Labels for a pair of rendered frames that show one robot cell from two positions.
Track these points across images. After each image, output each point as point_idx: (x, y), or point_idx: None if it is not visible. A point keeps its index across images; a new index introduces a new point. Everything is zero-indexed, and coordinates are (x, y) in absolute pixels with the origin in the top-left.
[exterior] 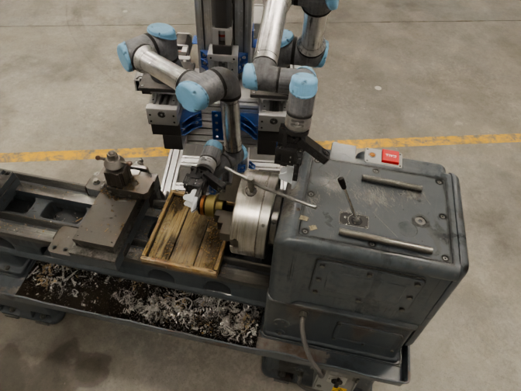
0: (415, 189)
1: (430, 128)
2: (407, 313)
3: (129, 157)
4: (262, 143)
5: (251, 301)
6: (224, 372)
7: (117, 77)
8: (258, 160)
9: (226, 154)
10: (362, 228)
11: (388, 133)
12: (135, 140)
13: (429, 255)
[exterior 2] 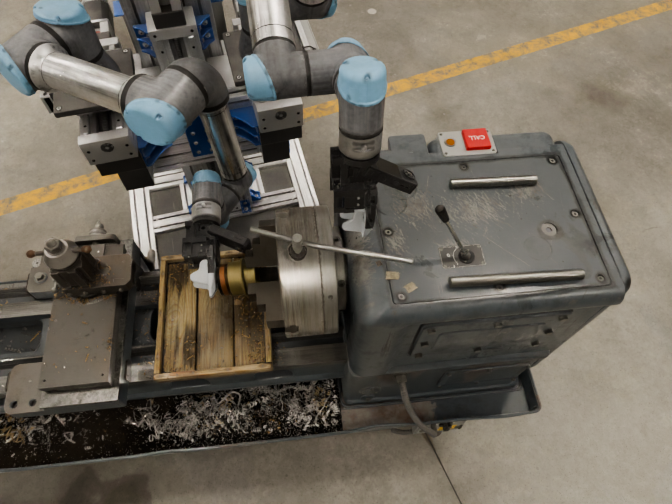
0: (527, 183)
1: (450, 52)
2: (539, 343)
3: (71, 193)
4: (269, 148)
5: (323, 375)
6: (298, 444)
7: None
8: (254, 155)
9: (227, 184)
10: (478, 266)
11: (401, 72)
12: (70, 165)
13: (579, 281)
